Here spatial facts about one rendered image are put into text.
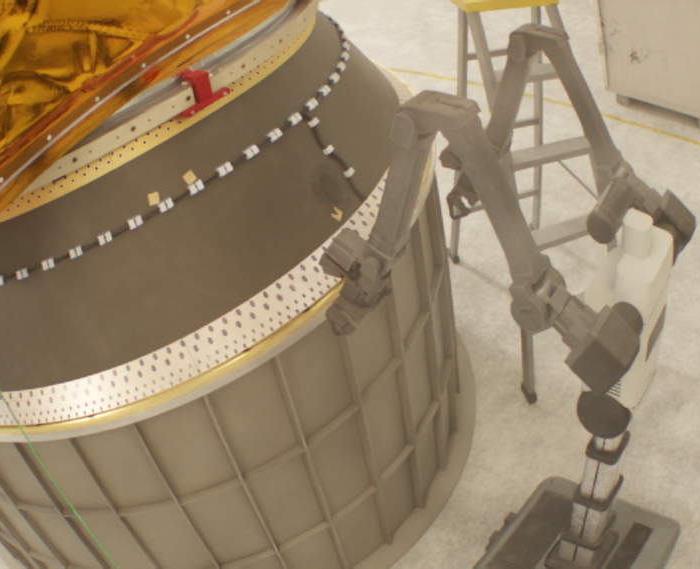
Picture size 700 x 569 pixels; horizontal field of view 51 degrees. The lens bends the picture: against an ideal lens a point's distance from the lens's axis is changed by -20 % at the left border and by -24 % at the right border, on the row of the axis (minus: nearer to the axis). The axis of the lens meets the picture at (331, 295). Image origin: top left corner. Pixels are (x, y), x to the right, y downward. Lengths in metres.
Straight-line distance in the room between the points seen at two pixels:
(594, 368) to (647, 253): 0.27
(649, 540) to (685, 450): 0.68
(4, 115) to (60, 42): 0.19
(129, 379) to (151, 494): 0.40
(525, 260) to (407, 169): 0.26
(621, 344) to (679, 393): 1.91
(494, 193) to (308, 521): 1.36
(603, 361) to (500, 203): 0.34
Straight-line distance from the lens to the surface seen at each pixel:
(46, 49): 1.61
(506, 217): 1.45
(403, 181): 1.54
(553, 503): 2.69
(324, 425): 2.30
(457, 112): 1.38
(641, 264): 1.61
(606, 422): 1.87
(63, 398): 1.99
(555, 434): 3.21
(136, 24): 1.78
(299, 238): 2.06
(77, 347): 1.95
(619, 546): 2.59
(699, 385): 3.43
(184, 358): 1.95
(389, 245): 1.66
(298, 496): 2.41
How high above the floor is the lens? 2.47
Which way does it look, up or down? 39 degrees down
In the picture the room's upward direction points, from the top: 13 degrees counter-clockwise
